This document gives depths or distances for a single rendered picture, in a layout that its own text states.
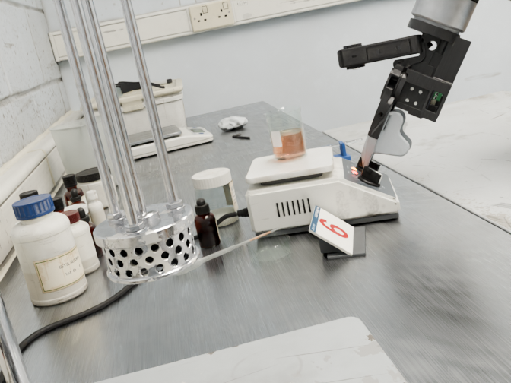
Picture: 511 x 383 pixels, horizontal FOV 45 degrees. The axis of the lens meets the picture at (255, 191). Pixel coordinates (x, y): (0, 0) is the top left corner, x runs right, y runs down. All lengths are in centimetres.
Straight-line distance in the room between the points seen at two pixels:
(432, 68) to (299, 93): 147
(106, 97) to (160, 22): 181
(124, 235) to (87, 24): 13
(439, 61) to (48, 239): 55
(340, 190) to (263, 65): 150
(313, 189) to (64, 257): 33
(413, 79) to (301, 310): 36
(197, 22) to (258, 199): 142
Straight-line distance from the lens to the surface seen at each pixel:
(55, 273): 79
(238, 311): 65
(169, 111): 185
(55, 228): 78
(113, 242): 39
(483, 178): 96
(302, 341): 55
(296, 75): 229
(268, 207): 82
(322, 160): 83
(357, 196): 81
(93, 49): 38
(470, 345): 54
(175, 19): 218
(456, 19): 84
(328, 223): 77
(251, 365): 54
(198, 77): 224
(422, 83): 84
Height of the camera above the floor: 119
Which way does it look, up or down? 15 degrees down
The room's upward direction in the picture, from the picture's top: 11 degrees counter-clockwise
